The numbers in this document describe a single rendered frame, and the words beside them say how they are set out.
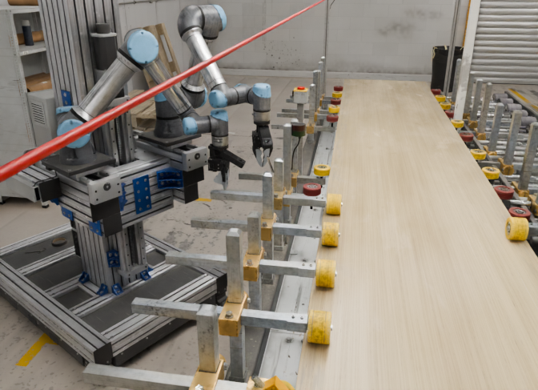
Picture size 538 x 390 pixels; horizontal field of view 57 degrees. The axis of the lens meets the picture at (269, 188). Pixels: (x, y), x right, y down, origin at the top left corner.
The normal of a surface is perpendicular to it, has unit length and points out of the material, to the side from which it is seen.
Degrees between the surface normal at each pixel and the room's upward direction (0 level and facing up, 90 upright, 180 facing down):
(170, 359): 0
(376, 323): 0
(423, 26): 90
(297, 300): 0
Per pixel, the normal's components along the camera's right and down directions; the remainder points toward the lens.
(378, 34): -0.18, 0.38
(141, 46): 0.44, 0.26
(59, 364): 0.00, -0.92
